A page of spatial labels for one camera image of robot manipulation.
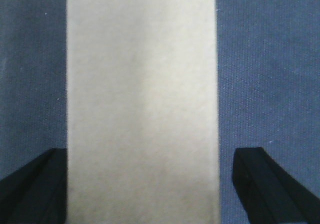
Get brown cardboard box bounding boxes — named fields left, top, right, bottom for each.
left=67, top=0, right=221, bottom=224

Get dark grey conveyor mat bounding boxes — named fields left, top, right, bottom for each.
left=0, top=0, right=320, bottom=224

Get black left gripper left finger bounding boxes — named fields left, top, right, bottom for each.
left=0, top=148, right=67, bottom=224

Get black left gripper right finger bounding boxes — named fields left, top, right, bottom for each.
left=232, top=147, right=320, bottom=224

